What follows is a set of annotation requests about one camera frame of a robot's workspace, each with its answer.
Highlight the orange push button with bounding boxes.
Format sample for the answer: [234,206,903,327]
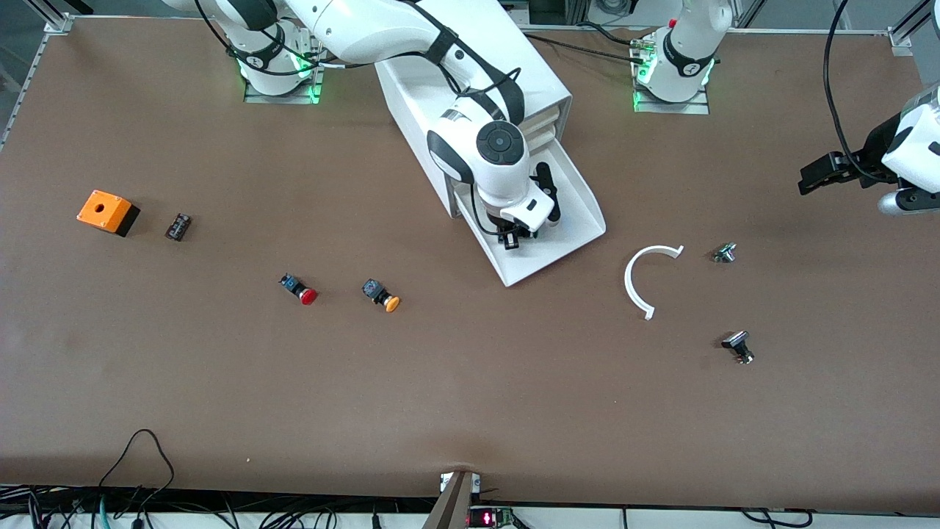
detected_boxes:
[361,278,401,313]

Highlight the black silver push button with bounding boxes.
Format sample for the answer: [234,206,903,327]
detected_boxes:
[720,330,756,365]

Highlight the red push button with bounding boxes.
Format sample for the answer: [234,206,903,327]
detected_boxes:
[278,273,319,306]

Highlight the white curved plastic piece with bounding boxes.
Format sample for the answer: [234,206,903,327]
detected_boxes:
[623,244,685,321]

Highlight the circuit board with red display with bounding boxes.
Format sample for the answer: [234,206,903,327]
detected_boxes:
[468,505,515,528]

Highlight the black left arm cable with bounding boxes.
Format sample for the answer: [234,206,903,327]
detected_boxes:
[822,0,864,166]

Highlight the aluminium frame rail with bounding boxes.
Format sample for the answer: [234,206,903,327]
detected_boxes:
[26,0,74,34]
[885,0,940,56]

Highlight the black cable on table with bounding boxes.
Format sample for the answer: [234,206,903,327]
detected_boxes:
[523,22,647,65]

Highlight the grey camera stand beam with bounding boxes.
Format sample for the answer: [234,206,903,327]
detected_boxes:
[422,470,482,529]

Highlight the tangled black cables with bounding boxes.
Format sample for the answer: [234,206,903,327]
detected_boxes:
[0,485,412,529]

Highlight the orange switch box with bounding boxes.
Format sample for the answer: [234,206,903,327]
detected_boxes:
[76,190,141,237]

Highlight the black looped cable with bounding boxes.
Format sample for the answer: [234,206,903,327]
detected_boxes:
[95,429,177,493]

